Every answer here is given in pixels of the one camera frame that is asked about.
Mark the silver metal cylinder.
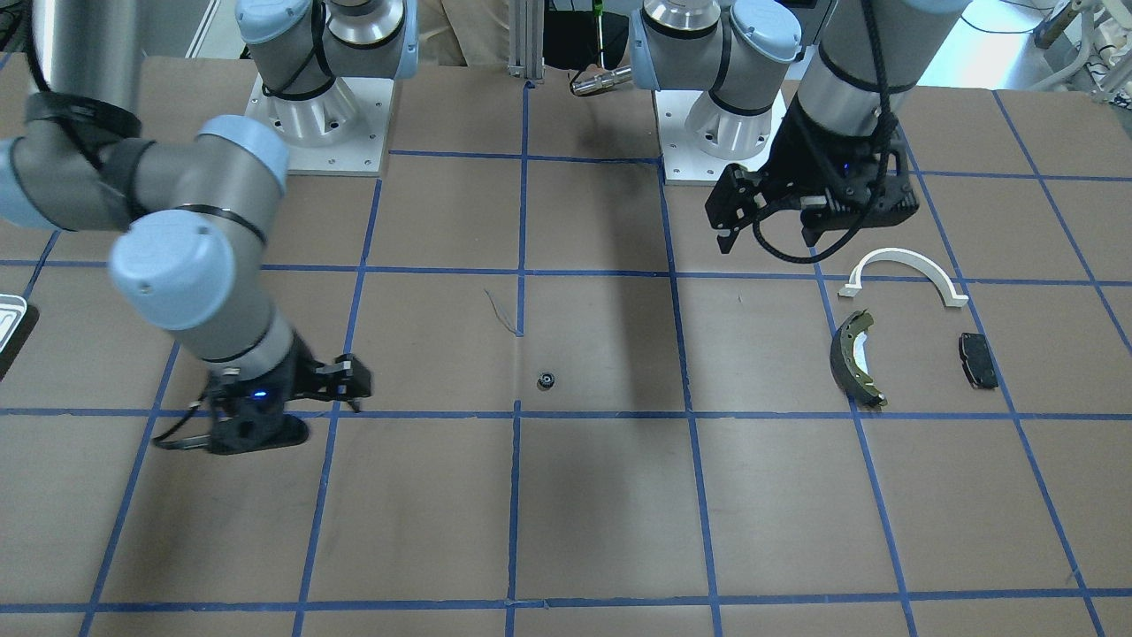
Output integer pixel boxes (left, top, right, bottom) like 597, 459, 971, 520
571, 64, 633, 97

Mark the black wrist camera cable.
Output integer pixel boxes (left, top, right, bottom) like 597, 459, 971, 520
151, 389, 240, 451

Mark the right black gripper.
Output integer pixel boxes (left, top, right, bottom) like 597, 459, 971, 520
205, 337, 372, 456

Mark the white curved plastic bracket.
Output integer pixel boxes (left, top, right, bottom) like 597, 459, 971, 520
838, 248, 970, 309

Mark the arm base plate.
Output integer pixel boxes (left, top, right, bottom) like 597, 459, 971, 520
245, 77, 396, 178
654, 91, 787, 186

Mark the person in beige shirt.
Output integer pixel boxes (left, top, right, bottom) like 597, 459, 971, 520
417, 1, 511, 68

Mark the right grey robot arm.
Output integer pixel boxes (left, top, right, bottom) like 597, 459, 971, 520
3, 1, 419, 455

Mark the black brake pad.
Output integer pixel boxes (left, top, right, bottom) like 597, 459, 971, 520
958, 332, 1000, 388

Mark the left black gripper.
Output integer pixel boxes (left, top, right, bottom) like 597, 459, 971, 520
705, 97, 921, 255

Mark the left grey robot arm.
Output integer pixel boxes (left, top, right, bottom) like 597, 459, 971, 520
628, 1, 967, 265

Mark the olive green brake shoe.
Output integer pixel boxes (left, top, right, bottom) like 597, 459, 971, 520
829, 310, 887, 408

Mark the aluminium frame post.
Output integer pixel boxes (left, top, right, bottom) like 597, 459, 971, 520
507, 0, 547, 84

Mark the silver ribbed metal tray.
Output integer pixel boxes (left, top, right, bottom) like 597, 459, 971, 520
1, 294, 40, 380

